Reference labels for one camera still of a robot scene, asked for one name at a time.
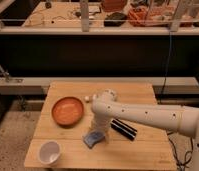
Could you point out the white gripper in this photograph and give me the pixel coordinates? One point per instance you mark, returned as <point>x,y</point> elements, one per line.
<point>100,125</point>

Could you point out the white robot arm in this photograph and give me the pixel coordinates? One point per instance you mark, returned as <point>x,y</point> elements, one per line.
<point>176,118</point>

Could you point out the black striped block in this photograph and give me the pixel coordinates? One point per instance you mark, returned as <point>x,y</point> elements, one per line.
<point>124,129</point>

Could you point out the orange plate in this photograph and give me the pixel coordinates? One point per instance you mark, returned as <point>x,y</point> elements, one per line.
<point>67,111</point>

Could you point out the wooden table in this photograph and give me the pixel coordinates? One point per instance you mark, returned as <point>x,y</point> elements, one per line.
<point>149,151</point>

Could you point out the white cup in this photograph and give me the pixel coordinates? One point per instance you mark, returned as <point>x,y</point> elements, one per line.
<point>49,152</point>

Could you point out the black object on shelf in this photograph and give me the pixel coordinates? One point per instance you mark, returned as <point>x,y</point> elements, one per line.
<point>115,19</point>

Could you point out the orange crate on shelf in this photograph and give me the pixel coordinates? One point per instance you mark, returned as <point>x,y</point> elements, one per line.
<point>138,18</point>

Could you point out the grey metal rail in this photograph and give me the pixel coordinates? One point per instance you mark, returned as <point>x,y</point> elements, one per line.
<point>41,85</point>

